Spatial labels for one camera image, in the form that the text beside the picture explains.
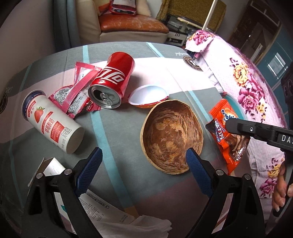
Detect dark wooden cabinet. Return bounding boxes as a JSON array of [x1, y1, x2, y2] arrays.
[[229, 0, 293, 69]]

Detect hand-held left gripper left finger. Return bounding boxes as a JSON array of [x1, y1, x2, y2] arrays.
[[22, 147, 103, 238]]

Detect teal plastic bin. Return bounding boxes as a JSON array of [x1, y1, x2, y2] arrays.
[[223, 93, 243, 119]]

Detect white cardboard box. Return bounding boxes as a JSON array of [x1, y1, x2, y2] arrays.
[[28, 157, 67, 187]]

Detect person's right hand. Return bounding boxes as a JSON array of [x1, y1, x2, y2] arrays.
[[272, 160, 293, 212]]

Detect leopard print cloth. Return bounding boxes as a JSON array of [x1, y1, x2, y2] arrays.
[[157, 0, 227, 30]]

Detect orange leather seat cushion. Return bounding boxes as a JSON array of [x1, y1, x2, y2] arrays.
[[99, 16, 169, 33]]

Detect cream leather sofa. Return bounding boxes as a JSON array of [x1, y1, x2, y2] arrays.
[[75, 0, 170, 45]]

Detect pink floral blanket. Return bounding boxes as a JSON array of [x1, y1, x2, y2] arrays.
[[185, 30, 293, 229]]

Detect beige cushion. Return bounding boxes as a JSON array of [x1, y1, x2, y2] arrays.
[[136, 0, 151, 16]]

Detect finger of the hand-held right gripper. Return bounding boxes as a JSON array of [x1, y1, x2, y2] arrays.
[[225, 118, 293, 152]]

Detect white orange-rimmed plastic cup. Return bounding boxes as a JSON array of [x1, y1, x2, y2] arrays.
[[128, 85, 170, 108]]

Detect red soda can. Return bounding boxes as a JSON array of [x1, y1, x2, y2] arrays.
[[88, 52, 135, 110]]

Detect brown coconut shell bowl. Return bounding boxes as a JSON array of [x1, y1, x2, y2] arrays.
[[140, 99, 204, 175]]

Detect strawberry yogurt bottle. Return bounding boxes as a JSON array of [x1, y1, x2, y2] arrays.
[[22, 90, 86, 154]]

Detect pink striped wrapper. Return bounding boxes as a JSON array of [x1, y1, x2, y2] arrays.
[[65, 62, 104, 115]]

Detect stacked stereo equipment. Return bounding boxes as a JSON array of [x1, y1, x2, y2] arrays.
[[165, 14, 197, 46]]

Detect orange snack wrapper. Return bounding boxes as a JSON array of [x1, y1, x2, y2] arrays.
[[205, 99, 251, 176]]

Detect white pole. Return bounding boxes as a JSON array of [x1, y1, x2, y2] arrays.
[[203, 0, 218, 31]]

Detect yellow plush pillow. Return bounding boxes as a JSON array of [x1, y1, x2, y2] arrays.
[[97, 0, 112, 16]]

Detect white crumpled tissue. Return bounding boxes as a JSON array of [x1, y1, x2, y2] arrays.
[[92, 217, 173, 238]]

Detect grey curtain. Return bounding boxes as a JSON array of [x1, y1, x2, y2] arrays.
[[54, 0, 80, 49]]

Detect red bottle-shaped pillow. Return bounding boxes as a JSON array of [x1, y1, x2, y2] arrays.
[[109, 0, 138, 16]]

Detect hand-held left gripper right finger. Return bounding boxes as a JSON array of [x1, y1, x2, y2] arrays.
[[185, 148, 266, 238]]

